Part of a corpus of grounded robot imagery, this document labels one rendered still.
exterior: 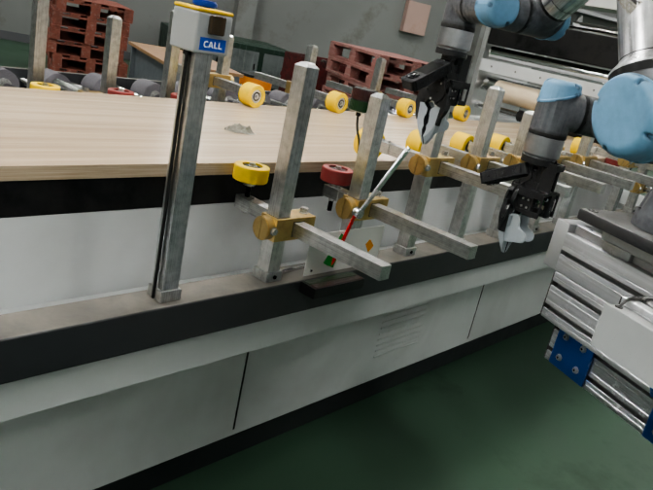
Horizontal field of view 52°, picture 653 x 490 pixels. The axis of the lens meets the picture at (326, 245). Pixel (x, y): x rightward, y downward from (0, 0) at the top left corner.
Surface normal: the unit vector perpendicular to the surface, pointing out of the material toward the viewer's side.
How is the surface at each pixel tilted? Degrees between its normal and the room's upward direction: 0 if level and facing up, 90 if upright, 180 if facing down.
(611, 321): 90
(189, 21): 90
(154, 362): 90
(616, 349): 90
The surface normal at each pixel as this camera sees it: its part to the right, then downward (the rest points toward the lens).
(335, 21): 0.37, 0.37
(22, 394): 0.71, 0.36
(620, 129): -0.92, 0.06
